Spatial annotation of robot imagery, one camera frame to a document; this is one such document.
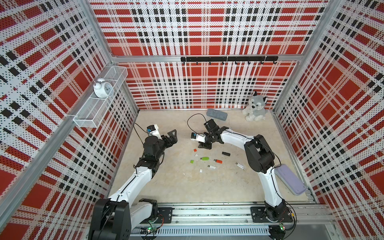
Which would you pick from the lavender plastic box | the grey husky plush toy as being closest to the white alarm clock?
the grey husky plush toy

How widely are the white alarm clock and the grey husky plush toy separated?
2.90ft

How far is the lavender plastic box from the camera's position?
806 mm

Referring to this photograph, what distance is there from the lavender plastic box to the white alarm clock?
1.02m

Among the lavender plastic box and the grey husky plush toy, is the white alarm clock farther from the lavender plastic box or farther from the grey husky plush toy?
the lavender plastic box

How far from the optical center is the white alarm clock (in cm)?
70

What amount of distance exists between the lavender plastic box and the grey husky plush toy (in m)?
0.38

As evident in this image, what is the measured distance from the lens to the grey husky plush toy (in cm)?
103
